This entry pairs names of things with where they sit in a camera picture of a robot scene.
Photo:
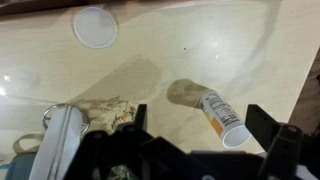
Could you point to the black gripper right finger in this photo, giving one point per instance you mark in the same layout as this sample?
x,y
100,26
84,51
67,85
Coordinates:
x,y
286,146

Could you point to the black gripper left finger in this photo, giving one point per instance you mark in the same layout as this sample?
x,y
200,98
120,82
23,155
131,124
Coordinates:
x,y
133,153

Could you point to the white plastic lid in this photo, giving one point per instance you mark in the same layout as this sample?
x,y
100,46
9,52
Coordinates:
x,y
95,27

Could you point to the dried plant sprig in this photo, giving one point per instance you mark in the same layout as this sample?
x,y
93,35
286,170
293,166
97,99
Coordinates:
x,y
115,110

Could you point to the metal paper towel holder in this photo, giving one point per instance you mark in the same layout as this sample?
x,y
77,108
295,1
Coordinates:
x,y
86,120

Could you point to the white paper towel roll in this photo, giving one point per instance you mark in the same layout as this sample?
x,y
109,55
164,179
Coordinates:
x,y
58,143

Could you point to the teal watering can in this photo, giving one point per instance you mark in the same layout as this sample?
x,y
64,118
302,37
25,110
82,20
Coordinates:
x,y
18,169

